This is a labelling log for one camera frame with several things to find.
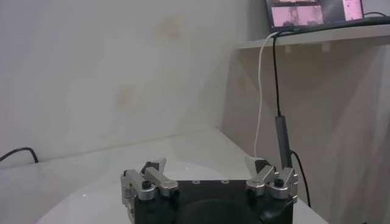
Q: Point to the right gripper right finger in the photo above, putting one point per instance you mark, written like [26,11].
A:
[265,179]

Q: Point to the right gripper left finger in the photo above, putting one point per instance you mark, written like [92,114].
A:
[158,179]

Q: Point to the white round plate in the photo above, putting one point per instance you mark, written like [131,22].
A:
[100,204]

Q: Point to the white desk with side panel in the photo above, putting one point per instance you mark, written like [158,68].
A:
[335,91]

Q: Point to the open laptop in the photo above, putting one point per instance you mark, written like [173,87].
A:
[304,15]

